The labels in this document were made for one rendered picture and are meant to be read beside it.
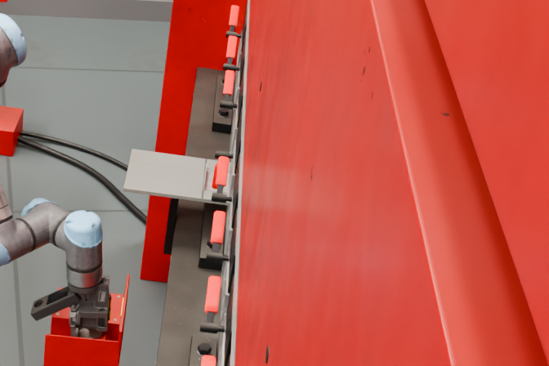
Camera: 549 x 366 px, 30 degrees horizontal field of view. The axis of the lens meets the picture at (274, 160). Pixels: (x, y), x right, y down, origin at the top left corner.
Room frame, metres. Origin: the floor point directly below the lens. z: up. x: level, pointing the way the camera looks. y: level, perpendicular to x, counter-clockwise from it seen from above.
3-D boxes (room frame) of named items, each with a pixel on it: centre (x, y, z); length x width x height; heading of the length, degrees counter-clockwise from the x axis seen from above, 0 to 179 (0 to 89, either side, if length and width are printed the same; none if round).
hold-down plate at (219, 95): (2.68, 0.18, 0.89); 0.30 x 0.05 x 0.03; 6
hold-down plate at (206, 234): (2.04, 0.11, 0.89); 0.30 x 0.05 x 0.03; 6
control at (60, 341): (1.76, 0.34, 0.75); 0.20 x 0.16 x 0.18; 7
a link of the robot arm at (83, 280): (1.71, 0.35, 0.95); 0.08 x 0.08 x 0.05
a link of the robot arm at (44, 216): (1.74, 0.45, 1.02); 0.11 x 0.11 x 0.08; 58
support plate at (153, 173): (2.07, 0.21, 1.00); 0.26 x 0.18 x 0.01; 96
